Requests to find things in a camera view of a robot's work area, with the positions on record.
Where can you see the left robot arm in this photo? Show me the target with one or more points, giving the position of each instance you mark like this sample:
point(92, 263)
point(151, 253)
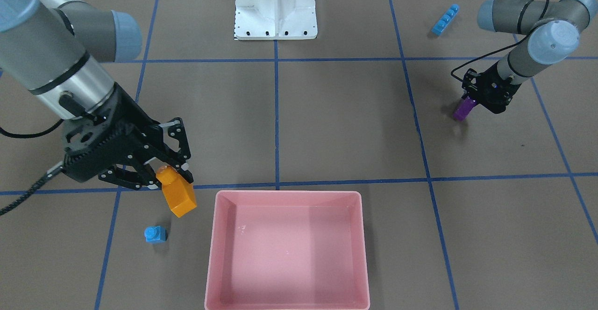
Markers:
point(551, 32)

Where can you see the long blue studded block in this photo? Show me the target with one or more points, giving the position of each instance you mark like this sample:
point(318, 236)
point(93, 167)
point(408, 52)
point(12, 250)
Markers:
point(445, 20)

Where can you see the purple long block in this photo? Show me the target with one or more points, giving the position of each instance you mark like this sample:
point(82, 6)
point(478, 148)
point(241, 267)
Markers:
point(461, 112)

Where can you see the small blue block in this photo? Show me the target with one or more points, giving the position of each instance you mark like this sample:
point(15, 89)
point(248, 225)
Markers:
point(155, 234)

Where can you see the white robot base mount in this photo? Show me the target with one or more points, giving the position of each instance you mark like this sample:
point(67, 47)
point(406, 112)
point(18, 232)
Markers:
point(263, 20)

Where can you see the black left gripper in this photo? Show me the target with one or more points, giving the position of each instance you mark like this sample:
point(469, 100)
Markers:
point(496, 90)

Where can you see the pink plastic box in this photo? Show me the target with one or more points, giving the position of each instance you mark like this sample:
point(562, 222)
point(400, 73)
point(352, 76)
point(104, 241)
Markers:
point(287, 250)

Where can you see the orange sloped block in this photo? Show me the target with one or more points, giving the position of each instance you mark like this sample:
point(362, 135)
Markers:
point(178, 192)

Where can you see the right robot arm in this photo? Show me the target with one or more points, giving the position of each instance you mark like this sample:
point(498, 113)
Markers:
point(40, 52)

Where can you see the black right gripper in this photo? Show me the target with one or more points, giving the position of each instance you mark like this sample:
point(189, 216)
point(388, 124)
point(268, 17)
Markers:
point(132, 124)

